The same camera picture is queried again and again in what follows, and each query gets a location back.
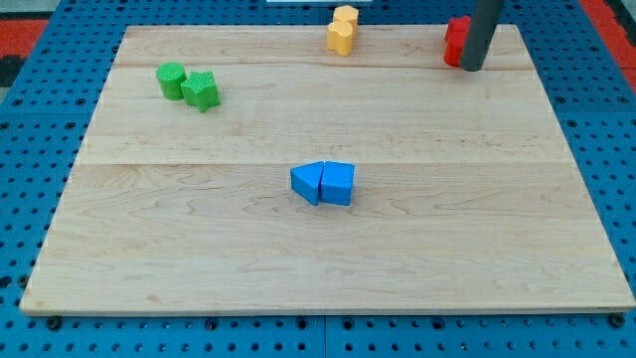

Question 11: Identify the red block front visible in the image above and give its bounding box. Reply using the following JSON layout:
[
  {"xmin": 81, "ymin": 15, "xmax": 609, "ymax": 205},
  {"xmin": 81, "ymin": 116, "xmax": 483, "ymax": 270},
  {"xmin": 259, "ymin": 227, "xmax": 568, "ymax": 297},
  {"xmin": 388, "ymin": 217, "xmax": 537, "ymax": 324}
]
[{"xmin": 443, "ymin": 32, "xmax": 467, "ymax": 68}]

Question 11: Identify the blue triangle block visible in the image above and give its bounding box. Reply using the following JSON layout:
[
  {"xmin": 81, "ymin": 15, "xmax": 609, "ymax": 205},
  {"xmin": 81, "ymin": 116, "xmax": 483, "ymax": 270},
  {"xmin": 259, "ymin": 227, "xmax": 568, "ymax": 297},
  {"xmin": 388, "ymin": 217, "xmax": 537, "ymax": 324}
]
[{"xmin": 290, "ymin": 161, "xmax": 324, "ymax": 206}]

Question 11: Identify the red block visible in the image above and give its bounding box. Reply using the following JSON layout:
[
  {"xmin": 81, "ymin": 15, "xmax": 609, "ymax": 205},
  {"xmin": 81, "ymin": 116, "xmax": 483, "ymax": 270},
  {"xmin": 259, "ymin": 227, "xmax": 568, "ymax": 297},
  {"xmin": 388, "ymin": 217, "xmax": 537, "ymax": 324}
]
[
  {"xmin": 444, "ymin": 15, "xmax": 471, "ymax": 42},
  {"xmin": 443, "ymin": 32, "xmax": 467, "ymax": 68}
]

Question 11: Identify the yellow hexagon block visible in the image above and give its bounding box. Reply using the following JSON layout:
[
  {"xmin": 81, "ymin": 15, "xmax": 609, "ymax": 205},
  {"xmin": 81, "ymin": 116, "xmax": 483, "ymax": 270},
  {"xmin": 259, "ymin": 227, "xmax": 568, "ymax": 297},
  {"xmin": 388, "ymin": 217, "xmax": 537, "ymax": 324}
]
[{"xmin": 332, "ymin": 5, "xmax": 359, "ymax": 32}]

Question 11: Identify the yellow heart block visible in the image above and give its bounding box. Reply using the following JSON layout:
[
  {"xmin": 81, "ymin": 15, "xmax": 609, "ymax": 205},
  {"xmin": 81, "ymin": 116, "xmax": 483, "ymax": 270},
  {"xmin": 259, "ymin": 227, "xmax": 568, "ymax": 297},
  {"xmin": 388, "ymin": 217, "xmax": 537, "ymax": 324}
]
[{"xmin": 327, "ymin": 21, "xmax": 354, "ymax": 57}]

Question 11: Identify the green star block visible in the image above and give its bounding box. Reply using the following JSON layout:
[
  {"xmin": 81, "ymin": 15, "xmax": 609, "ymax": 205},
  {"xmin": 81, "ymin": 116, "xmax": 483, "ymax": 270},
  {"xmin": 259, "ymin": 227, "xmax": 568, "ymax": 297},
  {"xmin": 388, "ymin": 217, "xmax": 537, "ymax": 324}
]
[{"xmin": 181, "ymin": 71, "xmax": 221, "ymax": 112}]

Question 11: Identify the green cylinder block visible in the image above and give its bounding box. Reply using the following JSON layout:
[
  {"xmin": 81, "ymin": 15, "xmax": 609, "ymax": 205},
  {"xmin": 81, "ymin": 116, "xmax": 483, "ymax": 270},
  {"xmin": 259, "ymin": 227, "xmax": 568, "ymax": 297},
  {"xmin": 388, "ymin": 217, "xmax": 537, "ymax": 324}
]
[{"xmin": 155, "ymin": 62, "xmax": 187, "ymax": 100}]

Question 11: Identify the light wooden board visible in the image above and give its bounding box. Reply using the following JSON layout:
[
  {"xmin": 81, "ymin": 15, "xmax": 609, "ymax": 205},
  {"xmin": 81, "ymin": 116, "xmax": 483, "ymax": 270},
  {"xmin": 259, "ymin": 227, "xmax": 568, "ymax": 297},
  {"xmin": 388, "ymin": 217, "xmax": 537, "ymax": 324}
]
[{"xmin": 20, "ymin": 25, "xmax": 635, "ymax": 316}]

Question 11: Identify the red block rear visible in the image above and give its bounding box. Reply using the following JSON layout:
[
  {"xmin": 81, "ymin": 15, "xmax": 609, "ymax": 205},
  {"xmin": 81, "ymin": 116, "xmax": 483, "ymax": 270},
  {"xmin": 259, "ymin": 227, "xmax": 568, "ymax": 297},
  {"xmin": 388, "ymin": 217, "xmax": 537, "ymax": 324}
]
[{"xmin": 444, "ymin": 15, "xmax": 471, "ymax": 42}]

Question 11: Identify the blue pentagon block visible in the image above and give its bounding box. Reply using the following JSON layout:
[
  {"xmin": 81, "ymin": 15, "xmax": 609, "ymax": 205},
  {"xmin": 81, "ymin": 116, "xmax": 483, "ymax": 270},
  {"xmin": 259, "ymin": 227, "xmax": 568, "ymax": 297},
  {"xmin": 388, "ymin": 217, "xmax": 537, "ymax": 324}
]
[{"xmin": 320, "ymin": 161, "xmax": 355, "ymax": 206}]

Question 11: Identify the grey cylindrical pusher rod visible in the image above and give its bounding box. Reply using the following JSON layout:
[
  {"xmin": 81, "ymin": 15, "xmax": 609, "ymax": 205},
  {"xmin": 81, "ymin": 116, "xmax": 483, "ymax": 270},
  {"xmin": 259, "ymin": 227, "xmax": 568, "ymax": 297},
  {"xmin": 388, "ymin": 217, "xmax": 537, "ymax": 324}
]
[{"xmin": 459, "ymin": 0, "xmax": 505, "ymax": 72}]

